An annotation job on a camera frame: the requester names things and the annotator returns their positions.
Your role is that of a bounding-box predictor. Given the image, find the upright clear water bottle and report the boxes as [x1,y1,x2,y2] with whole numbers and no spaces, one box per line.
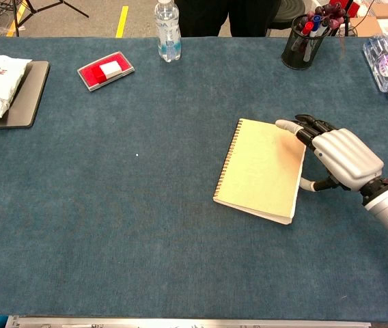
[154,0,182,63]

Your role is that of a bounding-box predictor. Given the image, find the black mesh pen holder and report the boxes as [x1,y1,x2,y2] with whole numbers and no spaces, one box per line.
[281,14,333,71]

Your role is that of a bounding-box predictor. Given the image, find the black round stool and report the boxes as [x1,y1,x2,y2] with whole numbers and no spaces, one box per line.
[265,0,306,37]

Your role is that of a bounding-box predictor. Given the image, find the clear bottle with purple label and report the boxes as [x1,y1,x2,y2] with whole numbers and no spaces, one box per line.
[362,33,388,98]

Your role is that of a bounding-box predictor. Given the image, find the cardboard box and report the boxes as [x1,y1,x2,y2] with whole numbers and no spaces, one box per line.
[349,3,388,38]

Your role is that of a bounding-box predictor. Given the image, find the grey tray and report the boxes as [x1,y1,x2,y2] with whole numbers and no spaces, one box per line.
[0,60,51,130]

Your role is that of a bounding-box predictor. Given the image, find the kraft spiral notebook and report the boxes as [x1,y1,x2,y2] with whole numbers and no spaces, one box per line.
[212,118,307,226]

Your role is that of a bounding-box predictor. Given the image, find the black tripod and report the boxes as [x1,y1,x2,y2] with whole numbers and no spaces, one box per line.
[11,0,89,37]

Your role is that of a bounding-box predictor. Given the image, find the red ink pad tray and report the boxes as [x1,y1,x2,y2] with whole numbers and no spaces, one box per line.
[77,51,136,92]

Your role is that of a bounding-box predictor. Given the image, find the blue felt table mat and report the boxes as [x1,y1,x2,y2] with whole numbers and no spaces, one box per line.
[0,36,388,323]

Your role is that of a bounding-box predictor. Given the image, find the blue capped marker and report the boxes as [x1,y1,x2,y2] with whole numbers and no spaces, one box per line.
[311,15,323,38]

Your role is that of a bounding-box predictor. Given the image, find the red and white block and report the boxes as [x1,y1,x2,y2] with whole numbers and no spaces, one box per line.
[91,61,123,84]

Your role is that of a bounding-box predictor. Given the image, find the aluminium table edge rail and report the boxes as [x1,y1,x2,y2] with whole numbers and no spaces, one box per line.
[5,316,372,328]

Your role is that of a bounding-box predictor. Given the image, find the person in black clothes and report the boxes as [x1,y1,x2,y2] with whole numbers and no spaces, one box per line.
[173,0,282,38]

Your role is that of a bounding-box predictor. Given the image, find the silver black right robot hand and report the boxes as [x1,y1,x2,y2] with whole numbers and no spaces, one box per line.
[275,114,385,197]

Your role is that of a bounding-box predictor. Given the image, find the purple artificial grapes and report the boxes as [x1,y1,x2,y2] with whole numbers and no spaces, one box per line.
[305,3,347,30]

